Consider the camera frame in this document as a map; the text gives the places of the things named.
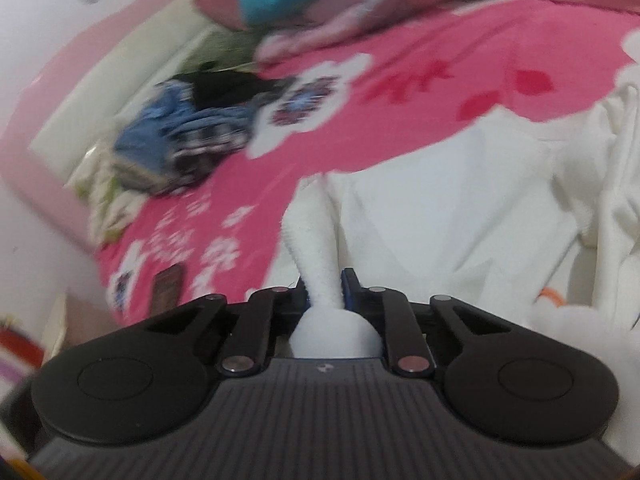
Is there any black garment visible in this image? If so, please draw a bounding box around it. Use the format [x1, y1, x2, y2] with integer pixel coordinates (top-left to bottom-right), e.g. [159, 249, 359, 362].
[172, 70, 296, 110]

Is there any white green patterned cloth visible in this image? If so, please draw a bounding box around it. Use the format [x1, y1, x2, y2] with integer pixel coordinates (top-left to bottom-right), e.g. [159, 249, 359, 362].
[65, 140, 148, 247]

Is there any pink bed headboard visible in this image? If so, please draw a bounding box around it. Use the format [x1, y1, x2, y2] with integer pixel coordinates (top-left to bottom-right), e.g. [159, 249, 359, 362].
[1, 0, 215, 249]

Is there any dark red cushion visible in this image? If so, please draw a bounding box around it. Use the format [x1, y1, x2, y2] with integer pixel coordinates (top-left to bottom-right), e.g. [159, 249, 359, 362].
[192, 0, 246, 30]

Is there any dark smartphone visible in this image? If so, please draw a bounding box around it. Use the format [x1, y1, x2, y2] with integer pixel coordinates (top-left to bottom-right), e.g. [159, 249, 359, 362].
[149, 263, 184, 316]

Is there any white fleece garment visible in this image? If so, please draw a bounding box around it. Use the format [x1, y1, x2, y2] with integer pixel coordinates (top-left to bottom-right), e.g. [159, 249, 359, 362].
[281, 79, 639, 358]

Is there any blue plaid folded clothes pile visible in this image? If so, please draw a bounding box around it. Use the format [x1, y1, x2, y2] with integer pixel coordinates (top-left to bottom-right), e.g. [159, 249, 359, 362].
[112, 79, 258, 195]

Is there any pink floral bed sheet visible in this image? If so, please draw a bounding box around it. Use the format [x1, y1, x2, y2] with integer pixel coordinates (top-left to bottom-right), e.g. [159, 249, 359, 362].
[99, 0, 639, 325]

